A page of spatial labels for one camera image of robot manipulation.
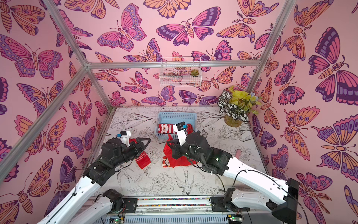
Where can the plain red sock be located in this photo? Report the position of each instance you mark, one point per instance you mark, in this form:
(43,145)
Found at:
(168,161)

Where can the potted plant in glass vase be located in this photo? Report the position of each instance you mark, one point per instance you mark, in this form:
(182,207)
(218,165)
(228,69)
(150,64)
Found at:
(236,106)

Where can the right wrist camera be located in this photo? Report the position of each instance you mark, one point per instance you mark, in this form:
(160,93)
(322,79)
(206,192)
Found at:
(180,129)

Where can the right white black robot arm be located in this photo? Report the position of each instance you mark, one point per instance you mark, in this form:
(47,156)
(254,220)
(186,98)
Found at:
(278,196)

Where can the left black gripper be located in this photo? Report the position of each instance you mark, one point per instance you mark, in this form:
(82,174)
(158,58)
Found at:
(139,145)

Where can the small green succulent plant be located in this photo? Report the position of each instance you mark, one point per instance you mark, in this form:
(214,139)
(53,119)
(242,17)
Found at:
(194,72)

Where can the white wire wall basket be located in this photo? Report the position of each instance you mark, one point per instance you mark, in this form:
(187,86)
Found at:
(175,71)

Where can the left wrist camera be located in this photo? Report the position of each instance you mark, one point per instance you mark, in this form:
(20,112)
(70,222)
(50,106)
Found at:
(124,136)

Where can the red patterned christmas sock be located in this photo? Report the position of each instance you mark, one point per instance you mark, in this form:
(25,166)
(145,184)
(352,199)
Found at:
(143,159)

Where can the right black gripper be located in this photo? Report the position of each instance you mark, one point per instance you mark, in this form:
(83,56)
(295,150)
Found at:
(175,147)

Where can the light blue plastic basket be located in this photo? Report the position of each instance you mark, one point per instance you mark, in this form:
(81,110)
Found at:
(174,118)

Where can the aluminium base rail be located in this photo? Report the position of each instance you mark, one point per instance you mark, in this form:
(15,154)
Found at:
(182,210)

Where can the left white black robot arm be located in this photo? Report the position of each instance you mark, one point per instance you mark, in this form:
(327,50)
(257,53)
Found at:
(94,177)

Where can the red white striped sock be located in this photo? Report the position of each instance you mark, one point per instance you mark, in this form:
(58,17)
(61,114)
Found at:
(169,128)

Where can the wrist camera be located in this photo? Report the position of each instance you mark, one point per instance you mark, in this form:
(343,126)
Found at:
(124,136)
(180,129)

